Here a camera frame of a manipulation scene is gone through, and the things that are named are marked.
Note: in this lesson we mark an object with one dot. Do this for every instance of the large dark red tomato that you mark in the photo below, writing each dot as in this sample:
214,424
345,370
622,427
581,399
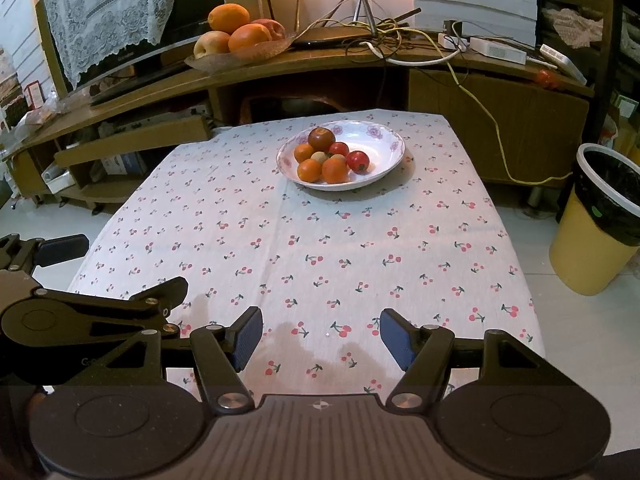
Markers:
321,139

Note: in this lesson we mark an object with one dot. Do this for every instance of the medium red tomato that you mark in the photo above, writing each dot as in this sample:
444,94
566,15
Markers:
358,161

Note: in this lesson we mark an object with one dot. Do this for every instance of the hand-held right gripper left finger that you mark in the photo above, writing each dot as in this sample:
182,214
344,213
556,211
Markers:
247,335

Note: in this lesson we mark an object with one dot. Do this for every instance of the red framed card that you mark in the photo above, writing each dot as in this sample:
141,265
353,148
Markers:
33,95

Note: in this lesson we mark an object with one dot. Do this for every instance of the black flat device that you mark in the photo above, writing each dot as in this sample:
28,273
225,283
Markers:
330,36

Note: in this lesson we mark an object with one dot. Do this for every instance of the metal stand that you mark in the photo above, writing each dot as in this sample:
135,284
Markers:
367,10

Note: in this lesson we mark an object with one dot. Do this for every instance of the small orange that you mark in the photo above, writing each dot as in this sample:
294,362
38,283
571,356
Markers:
302,152
309,171

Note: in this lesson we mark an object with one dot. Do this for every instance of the long white box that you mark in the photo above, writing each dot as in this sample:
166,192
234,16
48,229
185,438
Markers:
500,50

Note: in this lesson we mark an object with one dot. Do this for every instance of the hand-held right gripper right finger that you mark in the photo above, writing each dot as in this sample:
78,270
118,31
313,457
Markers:
395,335

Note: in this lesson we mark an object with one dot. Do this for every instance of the pale peach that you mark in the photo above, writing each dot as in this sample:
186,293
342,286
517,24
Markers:
212,45

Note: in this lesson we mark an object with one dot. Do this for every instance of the glass fruit bowl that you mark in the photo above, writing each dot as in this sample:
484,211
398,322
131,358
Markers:
240,56

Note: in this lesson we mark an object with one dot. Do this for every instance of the black trash bag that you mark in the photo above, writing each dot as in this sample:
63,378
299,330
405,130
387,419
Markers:
615,210

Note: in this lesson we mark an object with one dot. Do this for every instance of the red peach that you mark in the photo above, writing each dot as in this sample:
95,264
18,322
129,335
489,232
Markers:
275,29

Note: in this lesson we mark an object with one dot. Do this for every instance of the white power strip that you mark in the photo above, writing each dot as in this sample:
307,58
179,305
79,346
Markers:
452,42

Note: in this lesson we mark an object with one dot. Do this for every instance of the cherry print tablecloth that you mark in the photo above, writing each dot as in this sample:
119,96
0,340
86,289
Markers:
350,260

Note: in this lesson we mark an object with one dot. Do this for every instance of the clear plastic bag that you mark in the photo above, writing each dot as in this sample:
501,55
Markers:
45,112

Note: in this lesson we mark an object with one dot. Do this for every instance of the yellow trash bin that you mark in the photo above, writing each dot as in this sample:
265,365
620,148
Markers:
585,260

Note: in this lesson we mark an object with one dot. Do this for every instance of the white router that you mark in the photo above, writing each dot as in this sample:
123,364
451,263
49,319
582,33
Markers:
565,62

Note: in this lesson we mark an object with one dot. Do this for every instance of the black television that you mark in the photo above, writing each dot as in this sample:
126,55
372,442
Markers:
200,5

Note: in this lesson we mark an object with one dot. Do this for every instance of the white floral plate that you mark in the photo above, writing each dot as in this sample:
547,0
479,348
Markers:
385,155

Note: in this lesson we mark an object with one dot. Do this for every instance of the small red cherry tomato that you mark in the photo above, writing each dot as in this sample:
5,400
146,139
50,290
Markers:
340,148

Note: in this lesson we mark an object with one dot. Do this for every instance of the beige knitted cloth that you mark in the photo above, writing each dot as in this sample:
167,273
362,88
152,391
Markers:
570,25

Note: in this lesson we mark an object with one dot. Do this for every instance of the brown wooden cabinet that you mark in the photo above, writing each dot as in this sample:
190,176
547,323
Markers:
525,125

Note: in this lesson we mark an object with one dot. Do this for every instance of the white lace cloth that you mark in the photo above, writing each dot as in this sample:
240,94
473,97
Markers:
110,15

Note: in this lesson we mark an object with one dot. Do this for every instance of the white blue box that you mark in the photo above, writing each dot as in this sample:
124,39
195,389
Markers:
122,165

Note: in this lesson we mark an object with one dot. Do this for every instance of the red round object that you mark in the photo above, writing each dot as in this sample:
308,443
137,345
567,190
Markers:
547,79

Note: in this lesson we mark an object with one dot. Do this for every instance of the large orange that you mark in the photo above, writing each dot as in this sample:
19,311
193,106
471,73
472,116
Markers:
335,171

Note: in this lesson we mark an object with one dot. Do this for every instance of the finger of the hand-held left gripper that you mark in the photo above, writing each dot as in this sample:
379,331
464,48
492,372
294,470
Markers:
65,249
167,291

